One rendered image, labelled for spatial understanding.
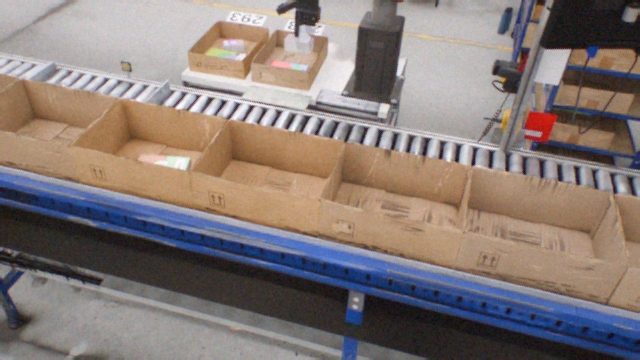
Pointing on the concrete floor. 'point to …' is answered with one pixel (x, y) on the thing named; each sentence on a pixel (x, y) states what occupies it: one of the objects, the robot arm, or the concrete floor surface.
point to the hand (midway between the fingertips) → (299, 42)
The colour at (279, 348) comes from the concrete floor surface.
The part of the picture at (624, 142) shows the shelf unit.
